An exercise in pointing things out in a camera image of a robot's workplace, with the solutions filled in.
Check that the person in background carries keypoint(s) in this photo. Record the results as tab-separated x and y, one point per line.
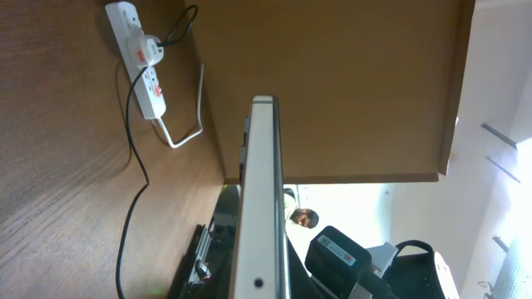
303	217

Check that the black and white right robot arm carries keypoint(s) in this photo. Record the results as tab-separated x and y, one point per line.
337	267

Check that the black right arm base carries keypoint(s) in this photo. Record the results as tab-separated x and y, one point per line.
205	269

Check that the brown wooden partition panel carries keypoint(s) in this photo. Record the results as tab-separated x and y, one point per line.
368	90

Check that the white power strip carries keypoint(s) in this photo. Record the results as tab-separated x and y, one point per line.
125	23

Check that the white USB charger plug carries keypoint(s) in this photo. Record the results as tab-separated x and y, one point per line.
145	50

